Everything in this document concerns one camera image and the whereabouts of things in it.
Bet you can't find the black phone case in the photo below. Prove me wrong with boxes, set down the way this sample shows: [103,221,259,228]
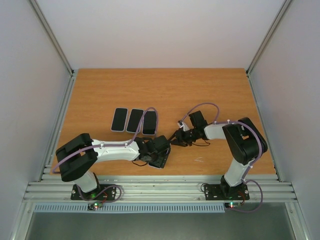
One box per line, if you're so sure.
[142,111,158,135]
[150,148,171,165]

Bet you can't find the base mount plate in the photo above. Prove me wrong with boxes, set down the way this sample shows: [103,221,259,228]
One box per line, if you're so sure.
[70,184,118,201]
[202,183,250,201]

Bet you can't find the black phone case top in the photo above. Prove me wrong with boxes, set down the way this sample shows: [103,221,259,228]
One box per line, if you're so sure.
[142,111,158,135]

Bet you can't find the controller board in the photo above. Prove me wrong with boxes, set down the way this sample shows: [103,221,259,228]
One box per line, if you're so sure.
[224,201,244,209]
[87,202,104,211]

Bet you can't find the lavender phone case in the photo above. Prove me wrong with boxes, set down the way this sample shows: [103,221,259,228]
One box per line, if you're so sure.
[110,107,129,133]

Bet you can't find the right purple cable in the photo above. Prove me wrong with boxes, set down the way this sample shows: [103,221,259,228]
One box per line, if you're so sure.
[178,102,264,213]

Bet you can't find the light blue phone case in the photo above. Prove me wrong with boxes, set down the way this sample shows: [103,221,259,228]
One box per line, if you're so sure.
[125,108,145,134]

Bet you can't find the black phone green edge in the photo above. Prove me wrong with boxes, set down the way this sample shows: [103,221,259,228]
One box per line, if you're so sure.
[111,108,128,131]

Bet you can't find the black phone white edge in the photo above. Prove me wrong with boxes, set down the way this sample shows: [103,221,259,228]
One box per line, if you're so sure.
[126,108,144,133]

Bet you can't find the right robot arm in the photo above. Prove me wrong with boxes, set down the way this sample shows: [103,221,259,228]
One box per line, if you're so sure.
[169,111,268,200]

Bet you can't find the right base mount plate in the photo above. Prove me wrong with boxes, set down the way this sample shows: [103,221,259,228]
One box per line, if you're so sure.
[202,183,250,201]

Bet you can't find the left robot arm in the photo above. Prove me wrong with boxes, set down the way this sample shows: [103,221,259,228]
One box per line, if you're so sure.
[52,133,171,199]

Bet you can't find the aluminium rail frame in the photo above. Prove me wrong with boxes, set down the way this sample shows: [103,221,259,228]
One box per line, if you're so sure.
[23,174,298,203]

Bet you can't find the right controller board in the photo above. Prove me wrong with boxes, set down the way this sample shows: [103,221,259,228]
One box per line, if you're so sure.
[224,201,244,209]

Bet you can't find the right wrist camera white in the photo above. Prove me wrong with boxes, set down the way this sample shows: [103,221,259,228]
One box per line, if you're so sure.
[177,120,190,132]

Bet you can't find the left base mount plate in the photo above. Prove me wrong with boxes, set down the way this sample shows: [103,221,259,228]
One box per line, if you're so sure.
[70,184,118,201]

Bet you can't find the left controller board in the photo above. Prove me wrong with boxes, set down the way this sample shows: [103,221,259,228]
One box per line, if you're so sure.
[87,202,104,211]

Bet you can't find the grey slotted cable duct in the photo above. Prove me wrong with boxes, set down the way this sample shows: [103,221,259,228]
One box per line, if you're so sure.
[34,202,225,214]

